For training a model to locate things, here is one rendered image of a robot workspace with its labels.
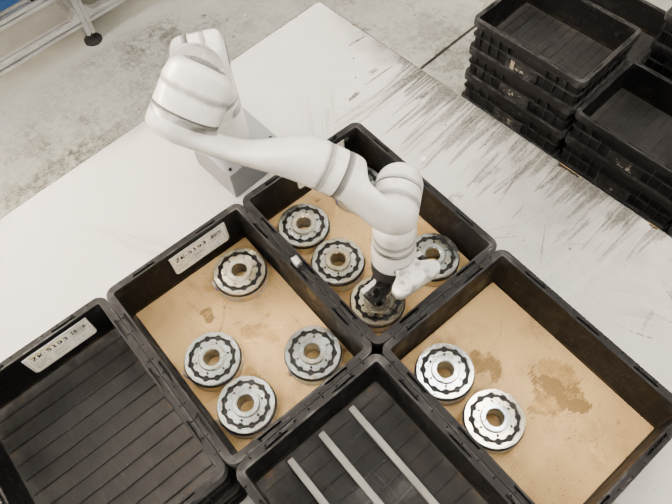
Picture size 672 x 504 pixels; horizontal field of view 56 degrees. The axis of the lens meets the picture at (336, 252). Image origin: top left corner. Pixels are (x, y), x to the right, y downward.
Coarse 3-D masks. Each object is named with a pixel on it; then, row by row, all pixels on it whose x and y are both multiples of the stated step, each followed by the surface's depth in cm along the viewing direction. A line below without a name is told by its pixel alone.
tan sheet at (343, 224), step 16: (336, 208) 131; (272, 224) 129; (336, 224) 129; (352, 224) 128; (368, 224) 128; (352, 240) 127; (368, 240) 126; (304, 256) 125; (368, 256) 125; (464, 256) 124; (368, 272) 123; (352, 288) 121; (432, 288) 121; (416, 304) 119
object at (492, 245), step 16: (352, 128) 128; (384, 144) 126; (400, 160) 123; (256, 192) 121; (432, 192) 119; (256, 208) 119; (448, 208) 118; (480, 256) 112; (464, 272) 111; (448, 288) 109; (336, 304) 109; (352, 320) 107; (400, 320) 107; (368, 336) 106; (384, 336) 106
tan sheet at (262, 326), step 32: (192, 288) 123; (288, 288) 122; (160, 320) 120; (192, 320) 120; (224, 320) 119; (256, 320) 119; (288, 320) 119; (320, 320) 118; (256, 352) 116; (192, 384) 113; (288, 384) 113
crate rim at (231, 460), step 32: (256, 224) 118; (160, 256) 115; (288, 256) 114; (320, 288) 111; (128, 320) 111; (320, 384) 102; (192, 416) 100; (288, 416) 100; (224, 448) 98; (256, 448) 97
